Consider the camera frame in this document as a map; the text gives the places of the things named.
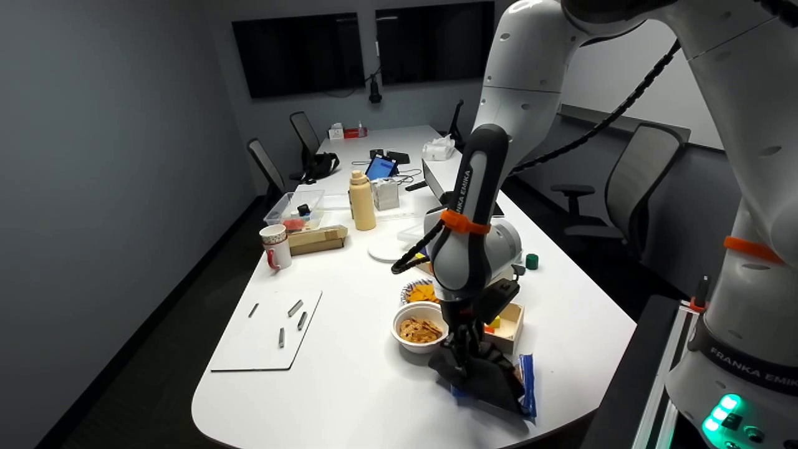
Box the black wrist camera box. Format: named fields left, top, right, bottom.
left=483, top=277, right=524, bottom=325

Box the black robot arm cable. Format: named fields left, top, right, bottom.
left=508, top=35, right=686, bottom=175

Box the mesh back office chair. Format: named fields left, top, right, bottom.
left=287, top=106, right=323, bottom=156
left=447, top=96, right=469, bottom=145
left=244, top=135, right=288, bottom=199

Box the black bag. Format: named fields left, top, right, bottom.
left=300, top=149, right=342, bottom=186

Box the plain white plate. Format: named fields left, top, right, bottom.
left=366, top=234, right=417, bottom=267

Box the black open laptop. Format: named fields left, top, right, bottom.
left=419, top=154, right=469, bottom=212

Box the tan plastic bottle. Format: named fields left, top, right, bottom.
left=346, top=166, right=379, bottom=234

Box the small white box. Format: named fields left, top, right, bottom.
left=368, top=175, right=404, bottom=212

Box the patterned bowl with orange snacks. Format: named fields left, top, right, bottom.
left=401, top=277, right=441, bottom=307

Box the black cloth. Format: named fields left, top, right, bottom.
left=429, top=346, right=530, bottom=417

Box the white flat board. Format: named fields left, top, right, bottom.
left=207, top=287, right=327, bottom=373

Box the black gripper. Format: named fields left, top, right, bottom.
left=437, top=283, right=504, bottom=381

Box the white cup with red label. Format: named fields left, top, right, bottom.
left=257, top=222, right=296, bottom=273

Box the white plastic bag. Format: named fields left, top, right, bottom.
left=419, top=135, right=458, bottom=165

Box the white and red box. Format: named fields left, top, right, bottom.
left=327, top=120, right=372, bottom=143

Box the black robot mounting stand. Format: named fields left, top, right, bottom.
left=629, top=271, right=719, bottom=449

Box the black wall monitor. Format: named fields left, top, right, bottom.
left=373, top=0, right=498, bottom=88
left=229, top=10, right=368, bottom=103

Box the black conference camera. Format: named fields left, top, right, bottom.
left=366, top=37, right=386, bottom=106

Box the white bowl with crackers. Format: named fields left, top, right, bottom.
left=388, top=298, right=452, bottom=356

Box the open wooden tray box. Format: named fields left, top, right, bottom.
left=483, top=298, right=528, bottom=348

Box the clear plastic bin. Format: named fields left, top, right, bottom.
left=261, top=186, right=327, bottom=229

